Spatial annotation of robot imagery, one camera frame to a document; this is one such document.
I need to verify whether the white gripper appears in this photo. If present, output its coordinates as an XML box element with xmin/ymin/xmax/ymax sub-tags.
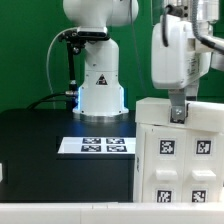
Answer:
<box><xmin>151</xmin><ymin>15</ymin><xmax>211</xmax><ymax>122</ymax></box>

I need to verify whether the small white cabinet door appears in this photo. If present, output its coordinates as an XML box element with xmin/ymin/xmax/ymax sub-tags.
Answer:
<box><xmin>142</xmin><ymin>126</ymin><xmax>186</xmax><ymax>203</ymax></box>

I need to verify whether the white cabinet body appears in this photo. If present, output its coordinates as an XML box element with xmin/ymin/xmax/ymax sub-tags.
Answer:
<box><xmin>133</xmin><ymin>124</ymin><xmax>224</xmax><ymax>203</ymax></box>

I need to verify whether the long white cabinet top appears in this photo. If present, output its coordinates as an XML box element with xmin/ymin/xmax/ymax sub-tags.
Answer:
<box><xmin>135</xmin><ymin>98</ymin><xmax>224</xmax><ymax>133</ymax></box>

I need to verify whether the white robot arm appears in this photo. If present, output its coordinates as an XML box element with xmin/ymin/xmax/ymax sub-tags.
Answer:
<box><xmin>63</xmin><ymin>0</ymin><xmax>224</xmax><ymax>123</ymax></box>

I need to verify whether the white base tag plate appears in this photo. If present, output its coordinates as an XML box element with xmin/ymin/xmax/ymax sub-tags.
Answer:
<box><xmin>58</xmin><ymin>137</ymin><xmax>136</xmax><ymax>155</ymax></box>

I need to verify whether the white workspace fence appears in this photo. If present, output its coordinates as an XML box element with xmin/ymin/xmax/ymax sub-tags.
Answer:
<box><xmin>0</xmin><ymin>163</ymin><xmax>224</xmax><ymax>224</ymax></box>

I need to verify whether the grey camera cable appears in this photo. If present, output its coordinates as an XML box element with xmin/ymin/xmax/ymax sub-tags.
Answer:
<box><xmin>45</xmin><ymin>27</ymin><xmax>78</xmax><ymax>97</ymax></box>

